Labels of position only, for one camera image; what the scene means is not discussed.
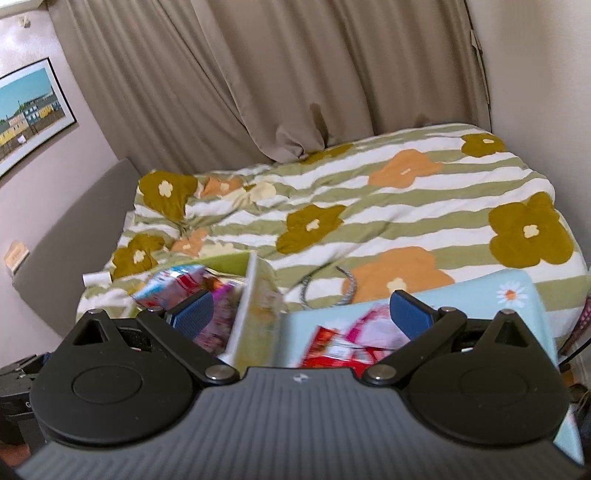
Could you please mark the grey upholstered bed frame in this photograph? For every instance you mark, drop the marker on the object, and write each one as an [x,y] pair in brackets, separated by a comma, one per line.
[78,240]

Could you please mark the small wooden wall block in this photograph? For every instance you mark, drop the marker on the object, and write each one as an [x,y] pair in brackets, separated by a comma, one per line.
[16,256]

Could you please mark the light blue daisy box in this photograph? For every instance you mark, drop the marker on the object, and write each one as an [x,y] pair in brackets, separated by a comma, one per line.
[461,295]

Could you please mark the red snack packet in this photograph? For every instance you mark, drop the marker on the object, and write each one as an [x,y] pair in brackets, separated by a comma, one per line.
[332,348]

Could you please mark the pink snack packet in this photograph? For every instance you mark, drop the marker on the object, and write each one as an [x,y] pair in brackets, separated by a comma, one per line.
[376,327]

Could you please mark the purple snack packet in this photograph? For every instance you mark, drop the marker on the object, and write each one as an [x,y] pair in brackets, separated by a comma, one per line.
[220,318]

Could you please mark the beige curtain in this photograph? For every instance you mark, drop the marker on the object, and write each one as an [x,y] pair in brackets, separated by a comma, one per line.
[277,74]

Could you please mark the green cardboard box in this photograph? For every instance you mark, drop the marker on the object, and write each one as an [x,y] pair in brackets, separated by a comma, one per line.
[258,314]

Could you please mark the small white tube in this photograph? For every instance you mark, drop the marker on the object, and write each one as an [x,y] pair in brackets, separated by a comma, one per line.
[96,278]

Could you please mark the floral striped blanket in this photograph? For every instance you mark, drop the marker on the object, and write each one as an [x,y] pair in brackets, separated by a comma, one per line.
[392,203]

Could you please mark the blue white snack packet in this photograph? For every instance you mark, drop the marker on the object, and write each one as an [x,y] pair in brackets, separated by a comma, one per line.
[168,284]

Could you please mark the patterned fabric bundle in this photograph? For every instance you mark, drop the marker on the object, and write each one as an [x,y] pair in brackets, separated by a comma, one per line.
[582,323]

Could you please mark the framed wall picture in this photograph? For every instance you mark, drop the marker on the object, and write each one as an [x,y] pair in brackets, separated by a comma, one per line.
[32,115]

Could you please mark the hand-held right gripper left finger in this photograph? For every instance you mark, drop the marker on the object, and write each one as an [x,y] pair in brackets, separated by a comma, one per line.
[194,314]

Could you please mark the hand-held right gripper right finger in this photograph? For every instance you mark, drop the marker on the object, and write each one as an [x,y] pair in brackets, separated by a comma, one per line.
[412,314]

